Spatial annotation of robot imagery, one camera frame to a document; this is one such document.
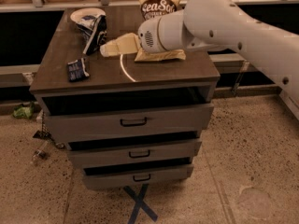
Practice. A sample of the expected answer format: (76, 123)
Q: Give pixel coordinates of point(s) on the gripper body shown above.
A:
(149, 36)

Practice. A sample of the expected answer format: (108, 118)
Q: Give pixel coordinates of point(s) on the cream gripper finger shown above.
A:
(109, 49)

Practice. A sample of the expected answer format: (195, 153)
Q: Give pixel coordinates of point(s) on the blue chip bag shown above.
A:
(94, 31)

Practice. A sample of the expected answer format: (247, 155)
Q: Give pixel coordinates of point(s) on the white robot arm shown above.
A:
(218, 24)

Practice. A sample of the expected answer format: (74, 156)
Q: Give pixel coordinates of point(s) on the brown sea salt chip bag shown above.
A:
(156, 8)

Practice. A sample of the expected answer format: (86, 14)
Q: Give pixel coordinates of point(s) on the small blue snack packet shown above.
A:
(76, 70)

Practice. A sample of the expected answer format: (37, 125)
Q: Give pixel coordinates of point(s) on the white bowl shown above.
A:
(77, 15)

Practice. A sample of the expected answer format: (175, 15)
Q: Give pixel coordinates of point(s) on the grey drawer cabinet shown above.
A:
(116, 84)

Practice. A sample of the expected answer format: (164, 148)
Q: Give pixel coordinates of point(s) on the top grey drawer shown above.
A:
(128, 123)

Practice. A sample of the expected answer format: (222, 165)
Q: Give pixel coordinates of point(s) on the grey drawer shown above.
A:
(147, 176)
(128, 123)
(135, 154)

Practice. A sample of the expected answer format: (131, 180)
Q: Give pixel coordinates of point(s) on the green crumpled wrapper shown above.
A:
(23, 111)

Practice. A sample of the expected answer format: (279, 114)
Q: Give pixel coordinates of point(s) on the middle grey drawer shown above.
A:
(135, 154)

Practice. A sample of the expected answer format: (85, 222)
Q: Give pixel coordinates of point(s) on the plastic bottle on floor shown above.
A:
(39, 156)

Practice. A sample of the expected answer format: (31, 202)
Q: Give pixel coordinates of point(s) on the bottom grey drawer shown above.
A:
(147, 176)

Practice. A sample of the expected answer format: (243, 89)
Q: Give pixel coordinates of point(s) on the blue tape cross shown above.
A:
(140, 204)

